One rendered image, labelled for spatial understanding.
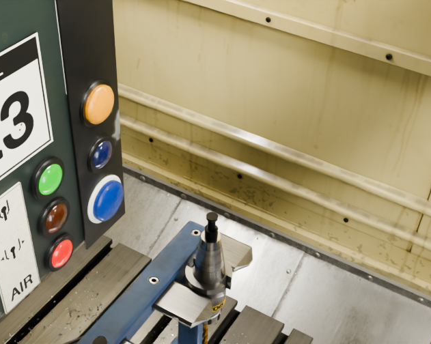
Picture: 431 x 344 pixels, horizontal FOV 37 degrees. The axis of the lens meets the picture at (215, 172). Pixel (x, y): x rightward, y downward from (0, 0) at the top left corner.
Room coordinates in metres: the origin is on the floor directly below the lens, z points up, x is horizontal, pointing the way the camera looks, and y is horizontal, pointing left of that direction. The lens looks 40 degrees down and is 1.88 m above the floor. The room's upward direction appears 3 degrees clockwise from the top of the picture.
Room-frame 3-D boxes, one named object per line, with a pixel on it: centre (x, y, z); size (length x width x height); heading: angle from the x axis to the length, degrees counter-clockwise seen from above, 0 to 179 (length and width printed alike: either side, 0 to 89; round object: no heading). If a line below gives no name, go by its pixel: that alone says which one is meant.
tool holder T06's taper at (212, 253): (0.58, 0.00, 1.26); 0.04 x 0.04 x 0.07
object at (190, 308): (0.53, 0.03, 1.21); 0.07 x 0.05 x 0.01; 62
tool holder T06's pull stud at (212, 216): (0.58, 0.00, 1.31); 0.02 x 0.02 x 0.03
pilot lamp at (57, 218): (0.29, 0.10, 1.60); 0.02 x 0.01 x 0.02; 152
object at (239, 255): (0.63, -0.03, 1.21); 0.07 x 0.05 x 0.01; 62
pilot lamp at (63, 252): (0.29, 0.10, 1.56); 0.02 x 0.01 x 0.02; 152
